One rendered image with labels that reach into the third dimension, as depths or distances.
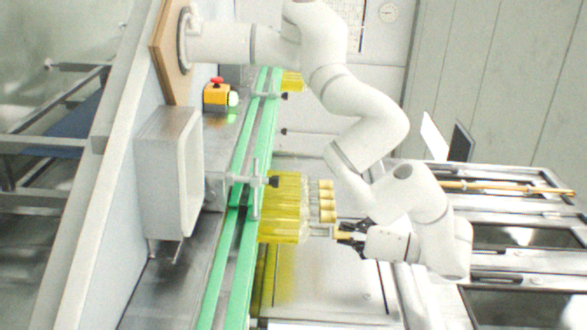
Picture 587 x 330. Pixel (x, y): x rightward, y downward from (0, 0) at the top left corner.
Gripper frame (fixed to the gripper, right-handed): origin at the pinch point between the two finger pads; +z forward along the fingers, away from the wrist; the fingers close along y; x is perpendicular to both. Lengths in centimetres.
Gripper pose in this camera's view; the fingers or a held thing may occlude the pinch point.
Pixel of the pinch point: (346, 233)
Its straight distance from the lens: 118.0
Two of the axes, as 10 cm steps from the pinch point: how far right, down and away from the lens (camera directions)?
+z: -9.5, -1.8, 2.4
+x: -2.9, 4.3, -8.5
